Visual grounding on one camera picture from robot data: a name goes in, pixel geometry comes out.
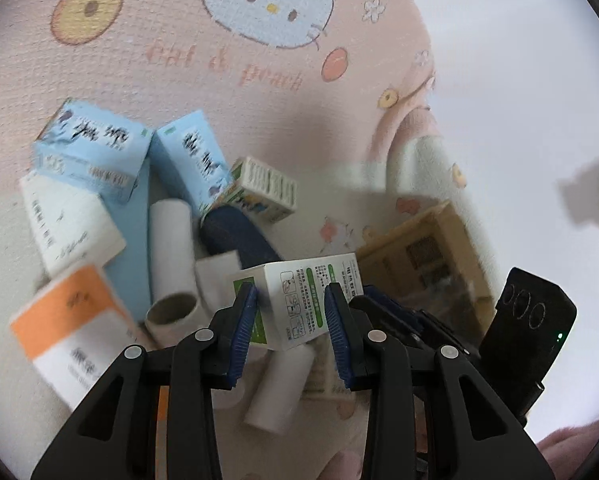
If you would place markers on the narrow light blue carton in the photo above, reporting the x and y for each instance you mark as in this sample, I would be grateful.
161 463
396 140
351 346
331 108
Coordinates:
189 160

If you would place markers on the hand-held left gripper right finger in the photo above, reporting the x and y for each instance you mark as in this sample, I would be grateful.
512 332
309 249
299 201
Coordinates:
337 335

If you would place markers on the small green white carton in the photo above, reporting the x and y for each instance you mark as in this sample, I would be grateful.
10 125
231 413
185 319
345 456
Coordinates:
264 190

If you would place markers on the light blue flat pack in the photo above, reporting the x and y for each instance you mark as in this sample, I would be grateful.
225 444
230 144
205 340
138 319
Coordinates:
127 245

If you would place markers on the printed play mat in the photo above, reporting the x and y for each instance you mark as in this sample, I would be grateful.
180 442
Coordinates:
179 60

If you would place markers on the brown cardboard box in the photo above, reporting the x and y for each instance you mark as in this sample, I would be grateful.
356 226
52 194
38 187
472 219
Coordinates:
429 255

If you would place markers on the white paper tube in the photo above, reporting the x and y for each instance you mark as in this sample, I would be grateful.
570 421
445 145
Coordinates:
219 272
279 390

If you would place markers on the grey cardboard tube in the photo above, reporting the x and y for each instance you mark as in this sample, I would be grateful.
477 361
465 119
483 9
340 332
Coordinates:
172 260

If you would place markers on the dark blue cloth roll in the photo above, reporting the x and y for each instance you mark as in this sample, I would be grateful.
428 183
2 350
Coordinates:
239 240

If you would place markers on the large light blue carton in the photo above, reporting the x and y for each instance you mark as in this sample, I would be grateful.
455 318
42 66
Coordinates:
89 150

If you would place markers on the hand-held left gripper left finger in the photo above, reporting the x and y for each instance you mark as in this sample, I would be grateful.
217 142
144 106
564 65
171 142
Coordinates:
242 335

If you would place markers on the orange white tissue pack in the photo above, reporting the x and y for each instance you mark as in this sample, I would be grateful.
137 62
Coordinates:
74 330

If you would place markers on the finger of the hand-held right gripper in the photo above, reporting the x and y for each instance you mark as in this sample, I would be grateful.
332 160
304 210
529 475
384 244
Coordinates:
444 330
387 306

